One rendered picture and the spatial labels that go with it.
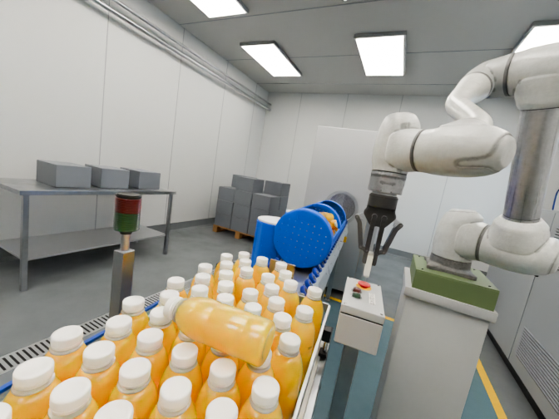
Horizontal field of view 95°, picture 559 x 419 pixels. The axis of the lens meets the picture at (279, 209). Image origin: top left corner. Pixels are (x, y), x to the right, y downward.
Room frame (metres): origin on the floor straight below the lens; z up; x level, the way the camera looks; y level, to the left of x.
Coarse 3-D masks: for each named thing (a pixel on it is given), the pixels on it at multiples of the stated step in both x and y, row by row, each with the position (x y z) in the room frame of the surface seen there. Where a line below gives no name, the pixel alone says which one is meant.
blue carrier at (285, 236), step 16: (304, 208) 1.24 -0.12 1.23; (320, 208) 2.02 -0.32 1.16; (336, 208) 1.98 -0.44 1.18; (288, 224) 1.44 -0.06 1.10; (304, 224) 1.18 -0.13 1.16; (320, 224) 1.16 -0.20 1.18; (288, 240) 1.20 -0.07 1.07; (304, 240) 1.17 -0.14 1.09; (320, 240) 1.15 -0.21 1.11; (288, 256) 1.19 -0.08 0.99; (304, 256) 1.17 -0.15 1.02; (320, 256) 1.15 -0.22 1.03
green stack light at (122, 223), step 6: (114, 216) 0.66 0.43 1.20; (120, 216) 0.66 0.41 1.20; (126, 216) 0.66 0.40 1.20; (132, 216) 0.67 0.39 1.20; (138, 216) 0.69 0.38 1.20; (114, 222) 0.66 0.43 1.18; (120, 222) 0.66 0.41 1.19; (126, 222) 0.66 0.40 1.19; (132, 222) 0.67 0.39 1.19; (138, 222) 0.69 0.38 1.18; (114, 228) 0.66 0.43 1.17; (120, 228) 0.66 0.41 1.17; (126, 228) 0.66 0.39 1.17; (132, 228) 0.67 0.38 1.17; (138, 228) 0.69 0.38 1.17
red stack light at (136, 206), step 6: (120, 198) 0.66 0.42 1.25; (120, 204) 0.66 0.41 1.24; (126, 204) 0.66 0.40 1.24; (132, 204) 0.67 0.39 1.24; (138, 204) 0.68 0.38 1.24; (114, 210) 0.66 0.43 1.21; (120, 210) 0.66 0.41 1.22; (126, 210) 0.66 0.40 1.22; (132, 210) 0.67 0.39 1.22; (138, 210) 0.68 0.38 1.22
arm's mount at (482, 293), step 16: (416, 256) 1.26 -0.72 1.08; (416, 272) 1.04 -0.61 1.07; (432, 272) 1.03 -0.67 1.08; (480, 272) 1.14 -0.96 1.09; (432, 288) 1.01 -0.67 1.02; (448, 288) 0.99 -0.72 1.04; (464, 288) 0.97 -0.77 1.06; (480, 288) 0.95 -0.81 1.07; (496, 288) 0.94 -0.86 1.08; (480, 304) 0.94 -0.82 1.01
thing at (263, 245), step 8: (256, 224) 1.82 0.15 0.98; (264, 224) 1.74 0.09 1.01; (272, 224) 1.73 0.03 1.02; (256, 232) 1.80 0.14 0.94; (264, 232) 1.74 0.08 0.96; (272, 232) 1.72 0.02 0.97; (256, 240) 1.78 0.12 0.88; (264, 240) 1.73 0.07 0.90; (272, 240) 1.72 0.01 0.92; (256, 248) 1.77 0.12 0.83; (264, 248) 1.73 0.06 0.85; (272, 248) 1.72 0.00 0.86; (256, 256) 1.76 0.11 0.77; (264, 256) 1.73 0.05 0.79; (272, 256) 1.72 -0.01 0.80
